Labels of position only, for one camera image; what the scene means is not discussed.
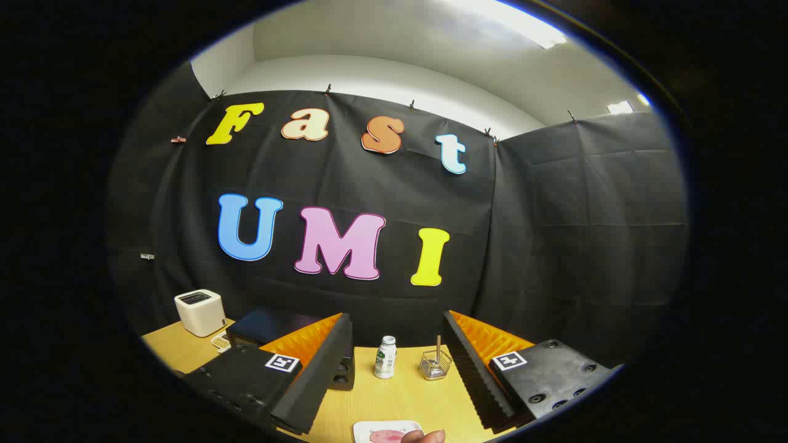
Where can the small ceiling light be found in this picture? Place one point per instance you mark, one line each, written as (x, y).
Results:
(622, 107)

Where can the white toaster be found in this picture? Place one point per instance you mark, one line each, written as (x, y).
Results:
(200, 317)

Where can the wooden stick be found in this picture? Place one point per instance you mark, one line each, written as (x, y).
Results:
(438, 347)

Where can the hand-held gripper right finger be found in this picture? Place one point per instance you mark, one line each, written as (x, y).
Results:
(471, 363)

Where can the black toaster oven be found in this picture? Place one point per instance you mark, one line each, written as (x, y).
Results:
(265, 326)

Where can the white square plate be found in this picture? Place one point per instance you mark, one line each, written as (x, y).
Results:
(363, 431)

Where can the white bottle green label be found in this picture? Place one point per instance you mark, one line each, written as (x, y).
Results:
(385, 360)

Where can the white dish of beans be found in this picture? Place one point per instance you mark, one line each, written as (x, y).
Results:
(220, 341)

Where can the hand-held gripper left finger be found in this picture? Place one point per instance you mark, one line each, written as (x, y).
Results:
(323, 363)

